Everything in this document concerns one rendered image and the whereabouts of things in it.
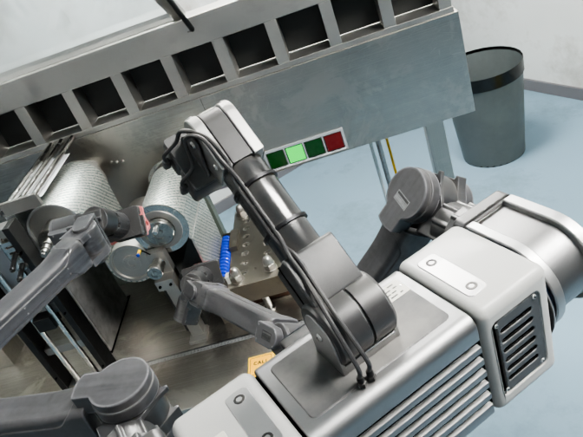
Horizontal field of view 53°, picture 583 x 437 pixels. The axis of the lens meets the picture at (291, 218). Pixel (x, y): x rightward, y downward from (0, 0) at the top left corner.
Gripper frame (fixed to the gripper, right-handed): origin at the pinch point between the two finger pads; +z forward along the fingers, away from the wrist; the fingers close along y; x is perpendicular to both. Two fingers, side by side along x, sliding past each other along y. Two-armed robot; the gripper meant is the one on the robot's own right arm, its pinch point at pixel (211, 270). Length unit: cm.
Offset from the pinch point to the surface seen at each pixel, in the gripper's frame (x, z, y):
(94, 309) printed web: -2.8, 4.3, -38.1
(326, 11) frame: 58, 4, 50
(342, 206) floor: -8, 212, 31
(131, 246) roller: 12.7, -9.4, -15.9
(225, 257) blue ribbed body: 1.4, 7.9, 2.8
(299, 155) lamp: 24.0, 20.9, 30.6
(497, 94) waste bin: 30, 180, 130
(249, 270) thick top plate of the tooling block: -3.0, 1.7, 10.1
